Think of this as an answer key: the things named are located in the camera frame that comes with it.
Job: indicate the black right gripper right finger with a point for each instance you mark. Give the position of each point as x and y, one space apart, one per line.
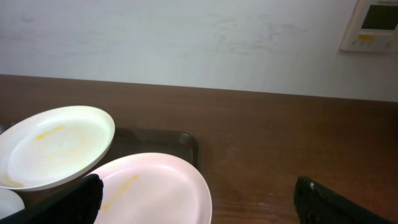
316 204

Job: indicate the white wall control panel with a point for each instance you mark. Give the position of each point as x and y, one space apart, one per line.
372 27

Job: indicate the pink plate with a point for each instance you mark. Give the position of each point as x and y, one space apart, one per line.
153 188

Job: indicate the cream plate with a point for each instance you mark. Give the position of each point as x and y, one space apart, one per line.
21 164

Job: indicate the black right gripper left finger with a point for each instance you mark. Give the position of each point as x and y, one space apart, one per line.
79 203

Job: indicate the white grey plate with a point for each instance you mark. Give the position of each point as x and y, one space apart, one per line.
10 203

